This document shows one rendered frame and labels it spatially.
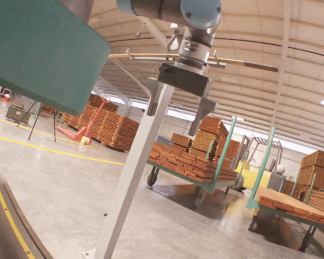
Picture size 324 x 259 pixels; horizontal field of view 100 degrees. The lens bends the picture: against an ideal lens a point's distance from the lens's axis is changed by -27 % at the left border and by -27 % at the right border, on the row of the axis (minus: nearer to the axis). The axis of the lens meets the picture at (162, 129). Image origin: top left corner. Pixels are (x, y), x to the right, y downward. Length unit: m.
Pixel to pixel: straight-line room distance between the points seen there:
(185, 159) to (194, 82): 1.67
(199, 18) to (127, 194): 0.66
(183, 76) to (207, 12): 0.19
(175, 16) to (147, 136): 0.49
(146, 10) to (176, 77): 0.18
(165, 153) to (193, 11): 1.96
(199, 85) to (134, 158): 0.43
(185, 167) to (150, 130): 1.37
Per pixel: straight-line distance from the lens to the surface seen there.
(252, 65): 0.68
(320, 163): 10.10
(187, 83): 0.45
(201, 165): 2.01
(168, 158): 2.16
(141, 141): 0.74
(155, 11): 0.39
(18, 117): 4.04
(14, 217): 0.53
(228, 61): 0.70
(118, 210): 0.80
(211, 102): 0.44
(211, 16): 0.34
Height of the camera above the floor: 0.63
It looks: 5 degrees up
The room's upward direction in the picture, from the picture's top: 20 degrees clockwise
